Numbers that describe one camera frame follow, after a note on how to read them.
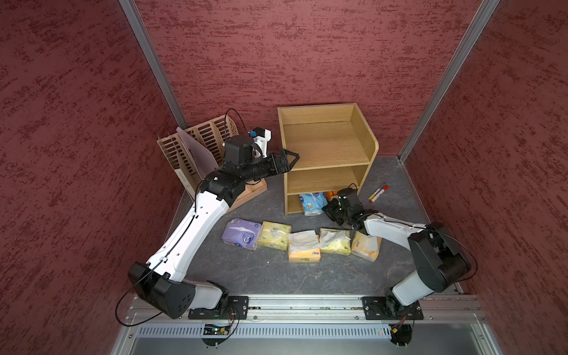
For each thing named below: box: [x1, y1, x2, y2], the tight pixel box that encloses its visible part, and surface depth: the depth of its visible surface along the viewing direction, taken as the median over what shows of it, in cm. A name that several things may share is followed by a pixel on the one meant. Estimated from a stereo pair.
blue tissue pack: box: [298, 192, 329, 217], surface depth 96 cm
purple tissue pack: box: [221, 217, 262, 250], surface depth 88 cm
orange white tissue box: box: [287, 230, 321, 264], surface depth 83 cm
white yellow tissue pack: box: [318, 227, 352, 256], surface depth 85 cm
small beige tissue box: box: [350, 229, 383, 263], surface depth 85 cm
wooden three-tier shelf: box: [277, 102, 380, 216], surface depth 86 cm
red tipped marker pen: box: [368, 181, 390, 204], surface depth 108 cm
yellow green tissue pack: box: [257, 221, 292, 252], surface depth 88 cm
